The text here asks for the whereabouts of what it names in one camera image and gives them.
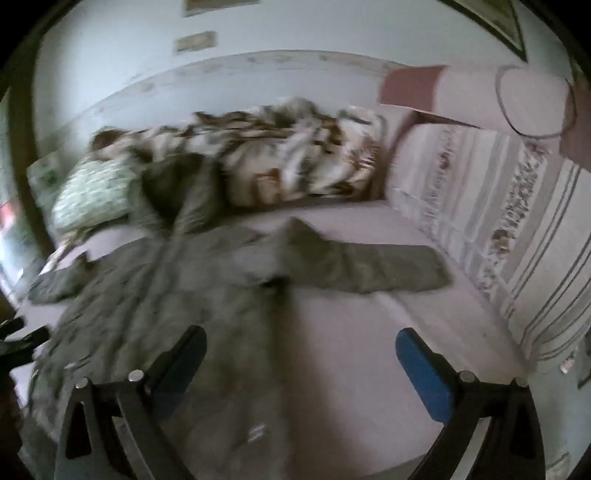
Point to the pink bolster cushion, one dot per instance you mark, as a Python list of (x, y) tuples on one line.
[(461, 97)]

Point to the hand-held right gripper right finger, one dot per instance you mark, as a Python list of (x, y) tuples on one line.
[(422, 376)]

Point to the green checked pillow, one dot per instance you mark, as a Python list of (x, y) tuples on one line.
[(92, 194)]

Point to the stained glass window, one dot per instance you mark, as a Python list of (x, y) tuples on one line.
[(9, 221)]

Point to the floral printed panel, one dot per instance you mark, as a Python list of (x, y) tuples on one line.
[(44, 177)]

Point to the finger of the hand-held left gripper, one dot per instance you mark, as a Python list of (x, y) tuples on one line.
[(21, 346)]

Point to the pink striped bed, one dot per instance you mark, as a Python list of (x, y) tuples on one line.
[(369, 314)]

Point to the dark framed wall picture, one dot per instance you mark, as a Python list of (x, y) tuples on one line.
[(503, 27)]

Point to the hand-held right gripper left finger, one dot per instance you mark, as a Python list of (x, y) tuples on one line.
[(182, 369)]

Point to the small wall picture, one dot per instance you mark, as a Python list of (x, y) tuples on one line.
[(194, 42), (203, 7)]

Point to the leaf-print blanket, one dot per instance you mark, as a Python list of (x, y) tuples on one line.
[(286, 152)]

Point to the grey-green padded jacket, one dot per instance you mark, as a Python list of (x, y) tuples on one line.
[(184, 286)]

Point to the striped floral backrest cushion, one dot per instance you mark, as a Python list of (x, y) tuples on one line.
[(508, 221)]

